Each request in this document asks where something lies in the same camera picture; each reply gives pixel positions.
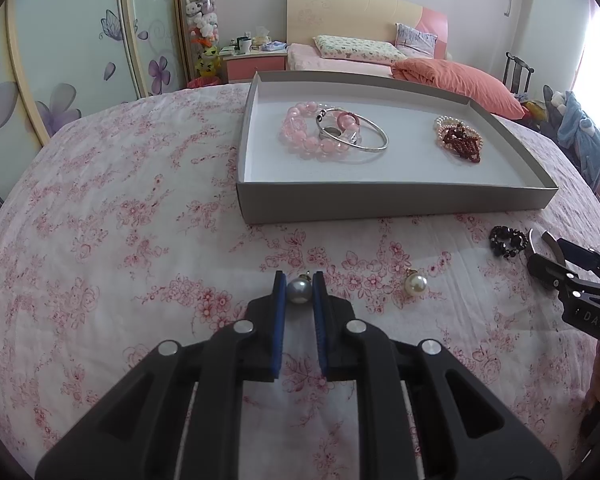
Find white pearl earring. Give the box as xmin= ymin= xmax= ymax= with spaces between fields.
xmin=404 ymin=270 xmax=427 ymax=298

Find grey cardboard tray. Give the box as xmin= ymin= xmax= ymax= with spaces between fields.
xmin=236 ymin=71 xmax=560 ymax=225

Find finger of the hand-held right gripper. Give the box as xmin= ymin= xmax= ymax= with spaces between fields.
xmin=555 ymin=238 xmax=600 ymax=281
xmin=528 ymin=255 xmax=600 ymax=294

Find pink bead bracelet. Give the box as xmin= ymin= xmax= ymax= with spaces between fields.
xmin=280 ymin=101 xmax=366 ymax=161

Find black wooden chair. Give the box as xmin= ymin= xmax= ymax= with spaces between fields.
xmin=503 ymin=52 xmax=535 ymax=93

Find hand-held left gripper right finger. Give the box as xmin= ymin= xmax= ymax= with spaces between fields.
xmin=312 ymin=271 xmax=564 ymax=480

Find black bead bracelet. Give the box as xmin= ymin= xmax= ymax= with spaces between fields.
xmin=489 ymin=226 xmax=527 ymax=260

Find dark red bead bracelet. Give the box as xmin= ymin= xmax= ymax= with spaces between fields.
xmin=434 ymin=127 xmax=481 ymax=151
xmin=440 ymin=122 xmax=483 ymax=165

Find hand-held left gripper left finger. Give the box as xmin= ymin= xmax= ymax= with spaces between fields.
xmin=34 ymin=271 xmax=288 ymax=480

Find orange pillow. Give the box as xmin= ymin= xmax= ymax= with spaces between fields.
xmin=391 ymin=57 xmax=528 ymax=121

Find wardrobe with floral glass doors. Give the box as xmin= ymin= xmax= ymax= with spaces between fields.
xmin=0 ymin=0 xmax=191 ymax=241

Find pink and white nightstand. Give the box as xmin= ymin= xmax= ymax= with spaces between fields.
xmin=222 ymin=42 xmax=288 ymax=84

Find wide silver cuff bangle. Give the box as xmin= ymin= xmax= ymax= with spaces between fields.
xmin=527 ymin=229 xmax=563 ymax=256

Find floral cream pillow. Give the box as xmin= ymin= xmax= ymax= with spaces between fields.
xmin=313 ymin=35 xmax=408 ymax=65

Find bed with pink sheet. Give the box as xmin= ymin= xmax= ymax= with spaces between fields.
xmin=286 ymin=42 xmax=481 ymax=81

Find pile of colourful toys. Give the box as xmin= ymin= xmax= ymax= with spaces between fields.
xmin=517 ymin=92 xmax=548 ymax=121

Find blue plush toy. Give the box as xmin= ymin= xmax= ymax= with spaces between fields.
xmin=555 ymin=91 xmax=600 ymax=188

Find pink curtain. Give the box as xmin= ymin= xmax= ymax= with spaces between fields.
xmin=570 ymin=0 xmax=600 ymax=201

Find lilac pillow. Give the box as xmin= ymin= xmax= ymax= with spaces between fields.
xmin=395 ymin=22 xmax=438 ymax=58

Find thin silver bangle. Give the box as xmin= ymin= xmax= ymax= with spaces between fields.
xmin=316 ymin=107 xmax=388 ymax=153

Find beige and pink headboard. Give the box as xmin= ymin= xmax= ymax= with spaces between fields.
xmin=286 ymin=0 xmax=449 ymax=58

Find dark office chair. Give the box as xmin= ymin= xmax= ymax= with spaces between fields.
xmin=542 ymin=85 xmax=563 ymax=133

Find clear tube of plush toys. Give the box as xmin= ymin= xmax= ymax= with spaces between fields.
xmin=182 ymin=0 xmax=222 ymax=78

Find grey pearl earring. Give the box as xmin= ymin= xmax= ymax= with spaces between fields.
xmin=286 ymin=274 xmax=312 ymax=305

